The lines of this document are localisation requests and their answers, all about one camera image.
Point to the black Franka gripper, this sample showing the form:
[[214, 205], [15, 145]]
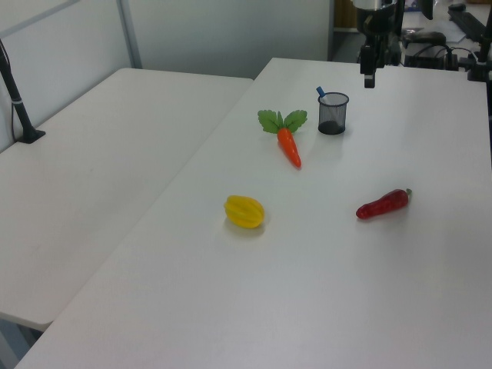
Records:
[[378, 23]]

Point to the blue capped marker pen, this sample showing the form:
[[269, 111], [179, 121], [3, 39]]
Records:
[[321, 92]]

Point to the black mesh pen cup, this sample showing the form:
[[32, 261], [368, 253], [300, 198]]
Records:
[[333, 115]]

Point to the black monitor stand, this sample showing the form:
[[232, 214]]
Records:
[[426, 8]]

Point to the black computer mouse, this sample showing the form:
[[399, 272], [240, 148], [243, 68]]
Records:
[[457, 6]]

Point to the black keyboard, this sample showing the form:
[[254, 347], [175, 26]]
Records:
[[471, 21]]

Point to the orange toy carrot green leaves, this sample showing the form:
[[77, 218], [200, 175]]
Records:
[[290, 148]]

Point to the red toy chili pepper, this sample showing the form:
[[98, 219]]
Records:
[[380, 206]]

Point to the yellow ribbed toy fruit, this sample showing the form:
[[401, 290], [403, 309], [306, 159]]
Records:
[[244, 212]]

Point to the black clamp camera mount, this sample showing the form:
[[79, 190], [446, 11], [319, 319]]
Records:
[[480, 57]]

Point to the grey partition frame post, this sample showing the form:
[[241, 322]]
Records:
[[130, 34]]

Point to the black camera stand pole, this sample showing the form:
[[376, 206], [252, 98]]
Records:
[[15, 96]]

